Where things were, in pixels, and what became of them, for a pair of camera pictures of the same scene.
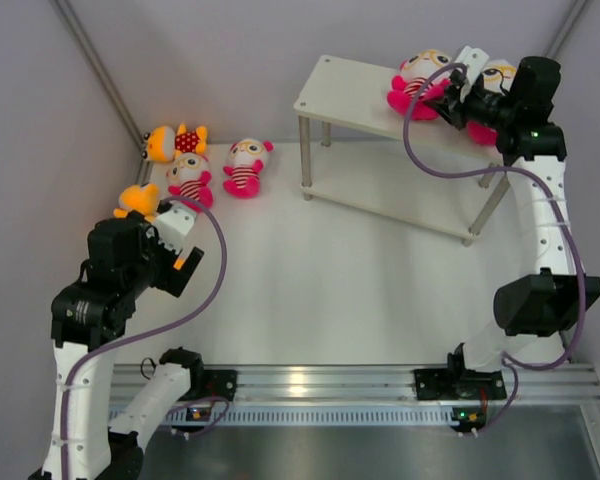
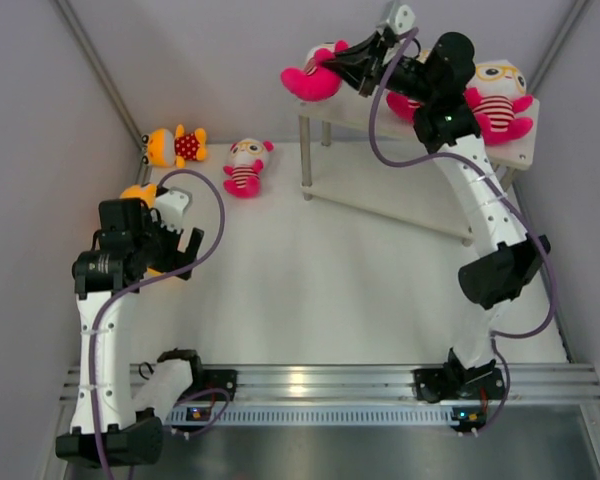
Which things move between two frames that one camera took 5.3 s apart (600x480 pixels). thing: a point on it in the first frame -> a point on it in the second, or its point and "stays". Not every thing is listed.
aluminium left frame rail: x=144 y=173 stays
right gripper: x=452 y=102 -> x=355 y=73
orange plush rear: x=163 y=144 stays
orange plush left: x=143 y=199 stays
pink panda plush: x=245 y=165 stays
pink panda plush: x=189 y=176 -> x=318 y=80
